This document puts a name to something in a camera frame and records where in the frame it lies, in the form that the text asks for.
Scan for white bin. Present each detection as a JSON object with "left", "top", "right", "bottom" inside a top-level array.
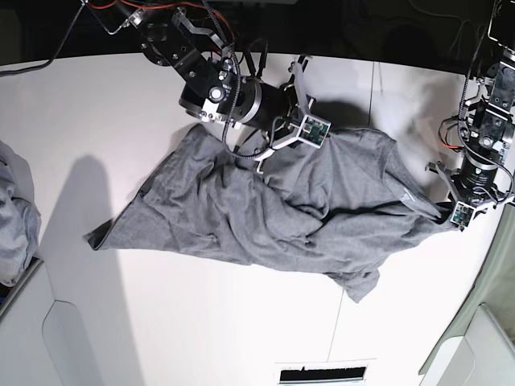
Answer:
[
  {"left": 418, "top": 301, "right": 515, "bottom": 386},
  {"left": 1, "top": 261, "right": 105, "bottom": 385}
]

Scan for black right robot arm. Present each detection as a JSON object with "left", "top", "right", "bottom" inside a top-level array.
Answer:
[{"left": 85, "top": 1, "right": 297, "bottom": 131}]

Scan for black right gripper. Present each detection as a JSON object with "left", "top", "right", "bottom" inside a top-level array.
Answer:
[{"left": 231, "top": 78, "right": 297, "bottom": 131}]

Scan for white cables in background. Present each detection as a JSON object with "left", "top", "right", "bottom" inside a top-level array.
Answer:
[{"left": 410, "top": 0, "right": 490, "bottom": 61}]

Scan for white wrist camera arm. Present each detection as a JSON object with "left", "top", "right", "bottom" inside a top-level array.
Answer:
[
  {"left": 273, "top": 55, "right": 331, "bottom": 150},
  {"left": 426, "top": 162, "right": 514, "bottom": 230}
]

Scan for white bin left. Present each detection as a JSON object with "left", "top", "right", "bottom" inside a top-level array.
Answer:
[{"left": 1, "top": 261, "right": 105, "bottom": 385}]

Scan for pile of grey clothes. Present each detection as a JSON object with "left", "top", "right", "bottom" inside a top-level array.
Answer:
[{"left": 1, "top": 142, "right": 41, "bottom": 287}]

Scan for white bin right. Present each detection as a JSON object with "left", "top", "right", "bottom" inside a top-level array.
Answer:
[{"left": 418, "top": 301, "right": 515, "bottom": 386}]

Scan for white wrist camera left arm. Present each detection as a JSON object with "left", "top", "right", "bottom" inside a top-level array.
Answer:
[{"left": 426, "top": 162, "right": 514, "bottom": 230}]

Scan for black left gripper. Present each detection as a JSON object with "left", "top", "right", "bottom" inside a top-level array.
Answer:
[{"left": 436, "top": 154, "right": 497, "bottom": 220}]

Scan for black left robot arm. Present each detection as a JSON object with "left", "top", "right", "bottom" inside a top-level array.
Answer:
[{"left": 426, "top": 1, "right": 514, "bottom": 229}]

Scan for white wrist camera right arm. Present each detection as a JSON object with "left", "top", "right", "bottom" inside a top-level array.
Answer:
[{"left": 273, "top": 55, "right": 331, "bottom": 150}]

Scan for grey t-shirt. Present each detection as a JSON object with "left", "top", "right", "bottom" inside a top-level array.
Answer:
[{"left": 88, "top": 125, "right": 453, "bottom": 302}]

